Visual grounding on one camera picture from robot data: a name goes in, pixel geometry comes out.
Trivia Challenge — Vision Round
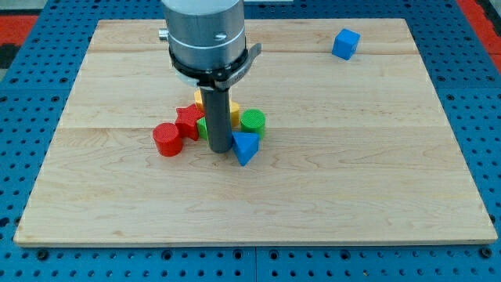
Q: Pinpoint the blue triangle block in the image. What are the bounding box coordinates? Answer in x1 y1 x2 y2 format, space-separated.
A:
232 132 260 166

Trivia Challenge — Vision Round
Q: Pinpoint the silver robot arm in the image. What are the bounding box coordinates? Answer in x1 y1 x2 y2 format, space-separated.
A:
162 0 252 89

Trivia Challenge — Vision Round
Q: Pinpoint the green star block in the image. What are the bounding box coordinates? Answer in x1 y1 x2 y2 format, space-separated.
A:
196 117 208 140

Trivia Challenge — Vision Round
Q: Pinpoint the red star block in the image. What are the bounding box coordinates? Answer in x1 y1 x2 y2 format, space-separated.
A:
175 103 204 141

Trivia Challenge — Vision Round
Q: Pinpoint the green cylinder block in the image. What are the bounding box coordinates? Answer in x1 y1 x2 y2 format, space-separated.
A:
240 109 266 139

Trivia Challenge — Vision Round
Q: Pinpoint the yellow block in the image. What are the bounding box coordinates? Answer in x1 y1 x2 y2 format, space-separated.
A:
194 89 240 128

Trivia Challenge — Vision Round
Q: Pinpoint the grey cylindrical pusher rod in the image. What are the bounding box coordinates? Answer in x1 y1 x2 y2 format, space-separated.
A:
200 89 232 154

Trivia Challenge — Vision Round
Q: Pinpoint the red cylinder block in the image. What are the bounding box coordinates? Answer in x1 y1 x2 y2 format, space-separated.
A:
152 123 183 157

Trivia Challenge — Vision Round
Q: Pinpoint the wooden board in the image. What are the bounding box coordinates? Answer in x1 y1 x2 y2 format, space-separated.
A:
14 19 498 248

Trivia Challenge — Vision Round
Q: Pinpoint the blue cube block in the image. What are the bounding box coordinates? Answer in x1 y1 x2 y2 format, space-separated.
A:
331 28 361 60

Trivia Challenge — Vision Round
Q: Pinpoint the black clamp ring with lever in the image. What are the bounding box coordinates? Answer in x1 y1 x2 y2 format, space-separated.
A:
168 42 262 92

